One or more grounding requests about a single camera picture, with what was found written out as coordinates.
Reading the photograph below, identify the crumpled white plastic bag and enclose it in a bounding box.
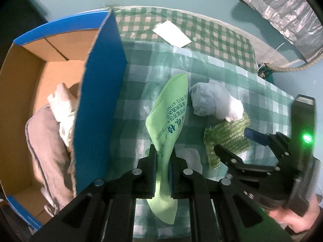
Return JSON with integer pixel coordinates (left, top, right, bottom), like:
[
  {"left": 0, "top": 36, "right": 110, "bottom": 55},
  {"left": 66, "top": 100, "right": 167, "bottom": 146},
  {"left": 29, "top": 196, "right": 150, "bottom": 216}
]
[{"left": 189, "top": 79, "right": 244, "bottom": 122}]

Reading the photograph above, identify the striped strap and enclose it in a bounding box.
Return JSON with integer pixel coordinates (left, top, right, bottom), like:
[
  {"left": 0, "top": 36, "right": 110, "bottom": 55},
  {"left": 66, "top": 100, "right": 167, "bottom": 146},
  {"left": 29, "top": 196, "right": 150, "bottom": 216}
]
[{"left": 274, "top": 52, "right": 323, "bottom": 73}]

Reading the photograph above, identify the pink and white cloth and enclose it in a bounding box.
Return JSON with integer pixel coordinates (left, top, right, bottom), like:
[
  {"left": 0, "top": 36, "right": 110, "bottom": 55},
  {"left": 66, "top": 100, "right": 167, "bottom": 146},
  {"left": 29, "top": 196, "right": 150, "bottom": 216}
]
[{"left": 47, "top": 83, "right": 81, "bottom": 154}]

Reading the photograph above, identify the white paper sheet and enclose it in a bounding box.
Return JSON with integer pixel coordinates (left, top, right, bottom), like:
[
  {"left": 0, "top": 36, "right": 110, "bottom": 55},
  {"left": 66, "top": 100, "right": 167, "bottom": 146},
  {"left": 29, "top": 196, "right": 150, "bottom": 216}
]
[{"left": 152, "top": 21, "right": 192, "bottom": 48}]

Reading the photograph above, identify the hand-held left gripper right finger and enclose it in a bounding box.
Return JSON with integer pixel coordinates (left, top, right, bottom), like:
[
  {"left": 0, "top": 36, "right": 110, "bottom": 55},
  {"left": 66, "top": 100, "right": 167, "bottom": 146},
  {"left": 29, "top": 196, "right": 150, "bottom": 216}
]
[{"left": 169, "top": 149, "right": 287, "bottom": 242}]

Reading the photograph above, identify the light green checked cloth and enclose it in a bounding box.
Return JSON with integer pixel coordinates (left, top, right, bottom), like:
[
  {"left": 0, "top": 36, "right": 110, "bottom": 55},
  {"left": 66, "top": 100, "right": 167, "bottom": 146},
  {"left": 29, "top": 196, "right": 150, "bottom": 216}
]
[{"left": 106, "top": 40, "right": 296, "bottom": 240}]

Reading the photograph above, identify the blue cardboard box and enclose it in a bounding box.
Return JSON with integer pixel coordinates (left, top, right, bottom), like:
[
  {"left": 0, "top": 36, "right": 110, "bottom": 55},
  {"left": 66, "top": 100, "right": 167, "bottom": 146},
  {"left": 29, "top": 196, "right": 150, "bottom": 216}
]
[{"left": 0, "top": 8, "right": 128, "bottom": 232}]

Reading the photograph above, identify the light green printed cloth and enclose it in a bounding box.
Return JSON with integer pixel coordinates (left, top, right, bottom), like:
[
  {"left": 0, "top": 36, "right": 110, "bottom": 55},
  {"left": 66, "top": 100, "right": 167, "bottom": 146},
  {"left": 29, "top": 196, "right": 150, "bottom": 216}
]
[{"left": 145, "top": 74, "right": 189, "bottom": 224}]

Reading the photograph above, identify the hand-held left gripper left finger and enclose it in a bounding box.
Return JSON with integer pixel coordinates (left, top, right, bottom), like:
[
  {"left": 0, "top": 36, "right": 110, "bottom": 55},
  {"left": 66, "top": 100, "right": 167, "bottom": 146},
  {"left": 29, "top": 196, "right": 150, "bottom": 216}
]
[{"left": 30, "top": 144, "right": 157, "bottom": 242}]

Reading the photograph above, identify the person's right hand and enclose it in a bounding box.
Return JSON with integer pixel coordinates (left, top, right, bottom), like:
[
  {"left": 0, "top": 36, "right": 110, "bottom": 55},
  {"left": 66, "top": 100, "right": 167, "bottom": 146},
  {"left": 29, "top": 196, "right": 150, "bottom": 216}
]
[{"left": 268, "top": 196, "right": 323, "bottom": 233}]

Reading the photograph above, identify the dark green checked tablecloth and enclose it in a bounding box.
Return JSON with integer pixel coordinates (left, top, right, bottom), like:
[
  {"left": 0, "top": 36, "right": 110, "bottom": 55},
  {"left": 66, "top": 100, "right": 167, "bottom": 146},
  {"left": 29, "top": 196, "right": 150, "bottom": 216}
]
[{"left": 112, "top": 6, "right": 258, "bottom": 75}]

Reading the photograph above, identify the white cable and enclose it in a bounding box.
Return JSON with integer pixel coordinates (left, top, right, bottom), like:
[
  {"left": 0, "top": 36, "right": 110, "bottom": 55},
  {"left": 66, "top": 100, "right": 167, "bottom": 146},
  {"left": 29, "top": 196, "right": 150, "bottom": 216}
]
[{"left": 267, "top": 42, "right": 286, "bottom": 62}]

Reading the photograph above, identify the grey towel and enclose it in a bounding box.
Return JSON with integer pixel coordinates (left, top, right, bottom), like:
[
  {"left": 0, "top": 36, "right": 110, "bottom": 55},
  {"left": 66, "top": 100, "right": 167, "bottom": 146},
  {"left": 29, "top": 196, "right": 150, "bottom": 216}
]
[{"left": 25, "top": 105, "right": 77, "bottom": 213}]

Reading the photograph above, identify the green glitter scrubber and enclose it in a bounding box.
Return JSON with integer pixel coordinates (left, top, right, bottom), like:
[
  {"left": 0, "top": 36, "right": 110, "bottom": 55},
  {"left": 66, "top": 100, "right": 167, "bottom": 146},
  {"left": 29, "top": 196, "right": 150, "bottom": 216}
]
[{"left": 203, "top": 112, "right": 251, "bottom": 169}]

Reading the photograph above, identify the teal basket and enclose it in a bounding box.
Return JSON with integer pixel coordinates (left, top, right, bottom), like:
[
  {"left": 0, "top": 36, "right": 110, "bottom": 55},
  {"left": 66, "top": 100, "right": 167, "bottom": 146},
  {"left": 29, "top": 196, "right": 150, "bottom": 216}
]
[{"left": 257, "top": 64, "right": 275, "bottom": 83}]

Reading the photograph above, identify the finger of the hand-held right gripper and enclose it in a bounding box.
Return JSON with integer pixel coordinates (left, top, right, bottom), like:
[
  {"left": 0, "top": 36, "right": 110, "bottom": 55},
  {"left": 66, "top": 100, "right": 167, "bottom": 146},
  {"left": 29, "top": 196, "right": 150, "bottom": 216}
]
[
  {"left": 214, "top": 144, "right": 281, "bottom": 175},
  {"left": 244, "top": 128, "right": 293, "bottom": 167}
]

